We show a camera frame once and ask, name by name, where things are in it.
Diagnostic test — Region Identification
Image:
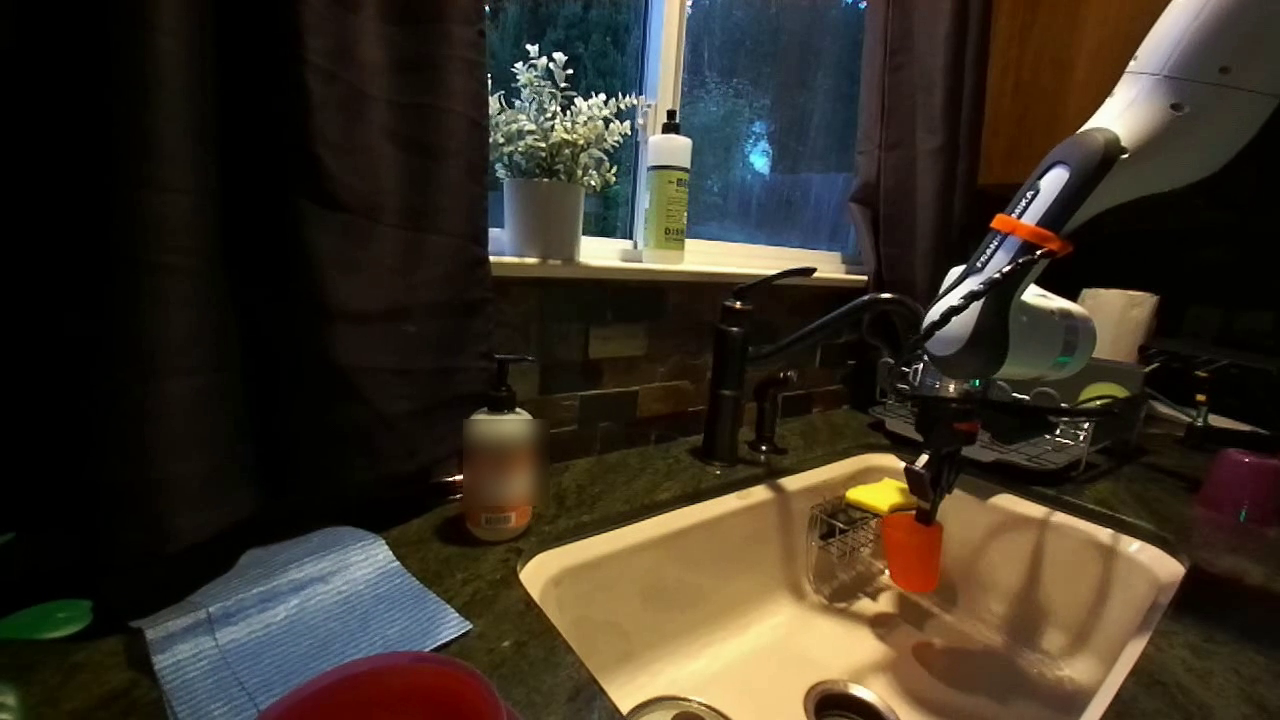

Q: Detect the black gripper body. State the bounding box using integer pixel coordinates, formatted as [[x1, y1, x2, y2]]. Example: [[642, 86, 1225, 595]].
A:
[[905, 397, 982, 524]]

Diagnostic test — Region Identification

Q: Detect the orange plastic cup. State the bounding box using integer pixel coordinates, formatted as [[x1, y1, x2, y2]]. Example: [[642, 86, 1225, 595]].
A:
[[880, 514, 946, 591]]

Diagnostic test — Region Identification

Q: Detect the dark bronze faucet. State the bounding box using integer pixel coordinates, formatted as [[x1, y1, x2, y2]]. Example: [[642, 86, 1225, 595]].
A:
[[697, 270, 921, 465]]

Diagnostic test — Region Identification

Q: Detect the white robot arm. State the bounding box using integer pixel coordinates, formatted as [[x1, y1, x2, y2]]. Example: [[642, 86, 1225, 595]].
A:
[[910, 0, 1280, 524]]

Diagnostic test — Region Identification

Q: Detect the white ceramic sink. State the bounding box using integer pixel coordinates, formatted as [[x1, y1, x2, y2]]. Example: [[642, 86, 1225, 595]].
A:
[[522, 453, 1183, 720]]

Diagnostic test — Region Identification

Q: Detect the purple cup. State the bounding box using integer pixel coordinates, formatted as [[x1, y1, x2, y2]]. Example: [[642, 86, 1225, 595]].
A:
[[1195, 449, 1280, 530]]

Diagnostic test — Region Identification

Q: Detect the yellow sponge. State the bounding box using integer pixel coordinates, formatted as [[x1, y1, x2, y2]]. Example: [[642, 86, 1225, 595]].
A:
[[844, 476, 917, 516]]

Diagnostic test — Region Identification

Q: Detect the grey dish drying rack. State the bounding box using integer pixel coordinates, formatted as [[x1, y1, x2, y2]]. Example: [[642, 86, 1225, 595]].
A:
[[872, 352, 1155, 481]]

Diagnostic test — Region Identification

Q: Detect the white paper towel roll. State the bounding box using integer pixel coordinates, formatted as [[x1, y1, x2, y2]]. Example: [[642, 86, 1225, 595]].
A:
[[1079, 288, 1159, 366]]

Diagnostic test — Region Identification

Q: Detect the dark curtain right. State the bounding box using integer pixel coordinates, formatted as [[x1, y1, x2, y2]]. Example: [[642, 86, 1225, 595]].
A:
[[849, 0, 992, 301]]

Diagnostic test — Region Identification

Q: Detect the dark curtain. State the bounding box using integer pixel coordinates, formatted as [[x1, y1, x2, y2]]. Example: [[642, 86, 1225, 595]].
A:
[[0, 0, 488, 584], [849, 0, 992, 301]]

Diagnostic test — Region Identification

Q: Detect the green dish soap bottle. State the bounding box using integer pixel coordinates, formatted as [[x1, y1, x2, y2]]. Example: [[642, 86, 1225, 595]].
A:
[[638, 109, 691, 262]]

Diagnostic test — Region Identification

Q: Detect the soap pump bottle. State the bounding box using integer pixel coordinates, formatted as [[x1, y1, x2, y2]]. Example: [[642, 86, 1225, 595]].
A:
[[464, 352, 537, 541]]

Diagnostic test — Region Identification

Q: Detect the white potted plant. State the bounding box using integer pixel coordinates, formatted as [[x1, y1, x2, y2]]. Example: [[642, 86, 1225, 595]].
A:
[[488, 46, 638, 264]]

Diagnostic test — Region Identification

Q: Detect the red bowl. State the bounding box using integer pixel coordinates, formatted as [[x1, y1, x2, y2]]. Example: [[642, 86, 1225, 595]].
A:
[[261, 653, 512, 720]]

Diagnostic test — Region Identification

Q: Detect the blue dish cloth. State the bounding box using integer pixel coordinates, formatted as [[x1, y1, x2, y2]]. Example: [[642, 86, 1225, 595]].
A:
[[136, 524, 467, 720]]

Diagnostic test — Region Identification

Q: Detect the dark curtain left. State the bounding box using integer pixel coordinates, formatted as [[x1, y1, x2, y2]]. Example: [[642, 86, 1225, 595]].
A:
[[0, 0, 488, 584]]

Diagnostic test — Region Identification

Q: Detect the green lid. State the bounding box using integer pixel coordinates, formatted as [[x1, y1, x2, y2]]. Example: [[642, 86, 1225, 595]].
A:
[[0, 600, 94, 644]]

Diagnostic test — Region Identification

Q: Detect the wire sponge caddy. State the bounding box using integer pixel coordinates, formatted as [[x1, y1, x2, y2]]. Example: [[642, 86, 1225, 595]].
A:
[[803, 498, 883, 608]]

